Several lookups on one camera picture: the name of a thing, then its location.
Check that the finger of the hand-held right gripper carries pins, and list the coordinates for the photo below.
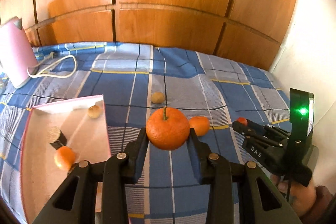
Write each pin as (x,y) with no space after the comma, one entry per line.
(265,129)
(252,133)

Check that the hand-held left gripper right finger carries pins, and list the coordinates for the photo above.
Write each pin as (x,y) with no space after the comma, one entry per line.
(195,161)

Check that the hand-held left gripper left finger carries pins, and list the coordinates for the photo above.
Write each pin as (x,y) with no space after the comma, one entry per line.
(140,161)

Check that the small red tomato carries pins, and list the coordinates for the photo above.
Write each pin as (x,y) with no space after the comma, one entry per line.
(242,121)

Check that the orange mandarin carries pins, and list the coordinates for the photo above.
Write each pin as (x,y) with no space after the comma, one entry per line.
(168,132)
(64,158)
(201,126)

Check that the pink shallow box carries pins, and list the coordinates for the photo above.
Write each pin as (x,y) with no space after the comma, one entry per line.
(78,140)

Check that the small tan round fruit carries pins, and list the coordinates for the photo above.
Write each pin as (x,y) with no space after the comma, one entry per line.
(94,111)
(157,97)

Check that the dark-skinned sugarcane piece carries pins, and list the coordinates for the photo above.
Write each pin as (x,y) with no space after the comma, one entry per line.
(59,141)

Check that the person's right forearm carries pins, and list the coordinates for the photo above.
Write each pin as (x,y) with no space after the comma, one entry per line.
(324,200)

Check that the person's right hand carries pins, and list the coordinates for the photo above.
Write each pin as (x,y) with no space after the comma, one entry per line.
(302,196)

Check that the blue plaid bedsheet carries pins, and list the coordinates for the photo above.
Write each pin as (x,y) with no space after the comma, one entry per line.
(183,77)

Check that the pink electric kettle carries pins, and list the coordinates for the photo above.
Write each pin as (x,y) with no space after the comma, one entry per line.
(15,56)

